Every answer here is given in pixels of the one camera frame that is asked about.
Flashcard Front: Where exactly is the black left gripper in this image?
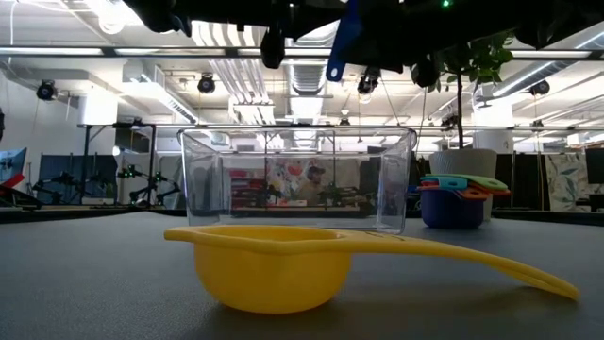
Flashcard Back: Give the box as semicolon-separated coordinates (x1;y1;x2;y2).
191;0;341;37

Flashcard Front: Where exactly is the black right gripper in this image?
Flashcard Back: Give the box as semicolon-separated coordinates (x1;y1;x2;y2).
340;0;515;73

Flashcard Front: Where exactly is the blue measuring cup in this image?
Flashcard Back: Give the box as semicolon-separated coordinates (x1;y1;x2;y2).
325;0;365;83

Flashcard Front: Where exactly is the teal measuring cup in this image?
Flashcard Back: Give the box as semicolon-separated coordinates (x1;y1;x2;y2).
423;176;469;192

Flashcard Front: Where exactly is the purple measuring cup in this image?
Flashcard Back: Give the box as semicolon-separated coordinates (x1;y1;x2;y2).
419;187;486;230

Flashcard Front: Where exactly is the yellow measuring cup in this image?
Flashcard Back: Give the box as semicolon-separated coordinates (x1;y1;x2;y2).
163;225;581;315

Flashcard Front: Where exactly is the clear plastic basket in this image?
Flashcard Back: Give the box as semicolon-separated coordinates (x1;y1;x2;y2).
177;126;417;236

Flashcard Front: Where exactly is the black ceiling spotlight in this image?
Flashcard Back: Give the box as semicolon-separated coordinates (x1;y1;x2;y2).
36;79;58;102
357;65;382;95
528;79;551;97
196;74;217;95

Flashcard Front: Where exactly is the long horizontal light bar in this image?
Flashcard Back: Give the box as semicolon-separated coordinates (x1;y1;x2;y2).
0;45;604;60

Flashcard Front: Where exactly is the green leafy plant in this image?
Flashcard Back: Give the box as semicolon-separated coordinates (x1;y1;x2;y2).
410;30;515;151

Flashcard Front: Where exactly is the person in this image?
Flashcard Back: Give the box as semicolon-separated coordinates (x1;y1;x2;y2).
299;164;331;207

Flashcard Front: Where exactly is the colourful painting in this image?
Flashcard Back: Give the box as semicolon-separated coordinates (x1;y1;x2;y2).
266;158;320;208

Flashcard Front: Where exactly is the leaf print panel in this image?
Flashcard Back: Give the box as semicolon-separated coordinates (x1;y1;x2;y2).
545;153;589;213

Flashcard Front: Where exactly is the black monitor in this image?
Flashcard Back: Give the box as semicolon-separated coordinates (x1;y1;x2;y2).
584;147;604;185

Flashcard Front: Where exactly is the blue partition panel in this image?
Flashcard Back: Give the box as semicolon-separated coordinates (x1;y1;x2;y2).
37;153;119;205

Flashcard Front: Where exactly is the blue screen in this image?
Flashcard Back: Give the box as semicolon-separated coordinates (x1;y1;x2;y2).
0;147;28;183

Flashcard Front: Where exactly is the red and black equipment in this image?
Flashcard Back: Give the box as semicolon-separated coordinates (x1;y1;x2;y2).
0;173;43;209

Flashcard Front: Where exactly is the grey table mat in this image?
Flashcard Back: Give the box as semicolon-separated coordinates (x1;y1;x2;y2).
0;210;604;340

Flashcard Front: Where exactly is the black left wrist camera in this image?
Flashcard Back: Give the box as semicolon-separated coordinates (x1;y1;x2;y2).
260;21;288;70

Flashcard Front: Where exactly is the silver ventilation duct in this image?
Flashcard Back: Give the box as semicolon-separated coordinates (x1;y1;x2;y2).
282;21;344;119

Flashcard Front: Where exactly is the black rack frame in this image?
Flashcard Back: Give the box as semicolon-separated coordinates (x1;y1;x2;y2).
77;122;158;209

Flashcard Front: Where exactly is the black table frame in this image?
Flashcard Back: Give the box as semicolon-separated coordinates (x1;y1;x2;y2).
0;206;604;227

